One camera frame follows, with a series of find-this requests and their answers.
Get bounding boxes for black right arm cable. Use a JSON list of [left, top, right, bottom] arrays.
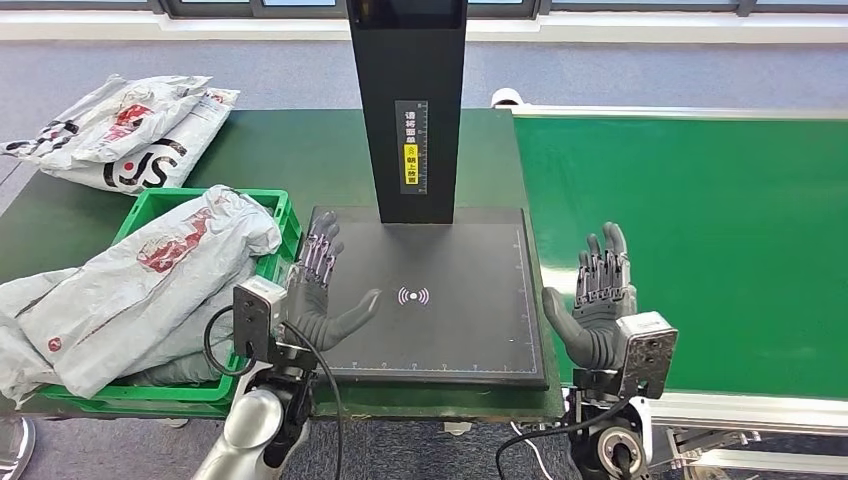
[[495, 397, 631, 480]]

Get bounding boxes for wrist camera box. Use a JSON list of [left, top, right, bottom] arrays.
[[232, 276, 289, 362], [616, 311, 680, 401]]

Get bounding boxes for green conveyor belt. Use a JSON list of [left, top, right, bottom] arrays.
[[513, 116, 848, 402]]

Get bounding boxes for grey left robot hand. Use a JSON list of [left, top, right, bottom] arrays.
[[284, 211, 384, 354]]

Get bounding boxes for white parcel bag red print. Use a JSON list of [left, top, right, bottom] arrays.
[[0, 74, 213, 164]]

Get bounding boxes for white floor cable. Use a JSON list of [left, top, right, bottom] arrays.
[[508, 421, 552, 480]]

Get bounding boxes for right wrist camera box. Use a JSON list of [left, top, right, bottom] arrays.
[[616, 311, 680, 401]]

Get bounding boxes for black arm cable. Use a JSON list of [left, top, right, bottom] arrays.
[[495, 397, 631, 480], [201, 305, 344, 480]]

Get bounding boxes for black scanner column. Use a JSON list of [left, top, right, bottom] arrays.
[[345, 0, 469, 227]]

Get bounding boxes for grey parcel bag red print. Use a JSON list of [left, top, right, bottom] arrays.
[[18, 185, 284, 400]]

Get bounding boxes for white parcel bag black letters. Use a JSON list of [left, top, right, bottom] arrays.
[[39, 87, 242, 197]]

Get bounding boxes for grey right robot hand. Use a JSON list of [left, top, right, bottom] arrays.
[[541, 222, 639, 371]]

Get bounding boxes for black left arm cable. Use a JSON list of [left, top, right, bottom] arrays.
[[201, 305, 344, 480]]

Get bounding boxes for shiny grey curved object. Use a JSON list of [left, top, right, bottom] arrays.
[[0, 417, 38, 480]]

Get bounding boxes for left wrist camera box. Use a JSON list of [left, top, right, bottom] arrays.
[[232, 276, 289, 362]]

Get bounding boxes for green plastic crate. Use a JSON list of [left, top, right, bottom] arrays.
[[36, 188, 303, 419]]

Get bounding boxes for black scanner base plate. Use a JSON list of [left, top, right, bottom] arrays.
[[311, 206, 550, 390]]

